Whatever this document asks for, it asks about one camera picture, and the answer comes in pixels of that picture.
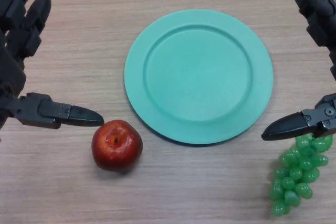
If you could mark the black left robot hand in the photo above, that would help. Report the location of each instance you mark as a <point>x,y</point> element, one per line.
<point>13,37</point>

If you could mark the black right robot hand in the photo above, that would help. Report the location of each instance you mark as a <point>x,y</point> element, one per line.
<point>315,1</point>

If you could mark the red apple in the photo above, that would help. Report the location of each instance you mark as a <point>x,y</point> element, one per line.
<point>116,146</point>

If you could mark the green round plate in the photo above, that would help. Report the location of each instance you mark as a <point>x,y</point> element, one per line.
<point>198,77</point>

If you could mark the green grape bunch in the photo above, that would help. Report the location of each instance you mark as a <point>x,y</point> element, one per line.
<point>295,174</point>

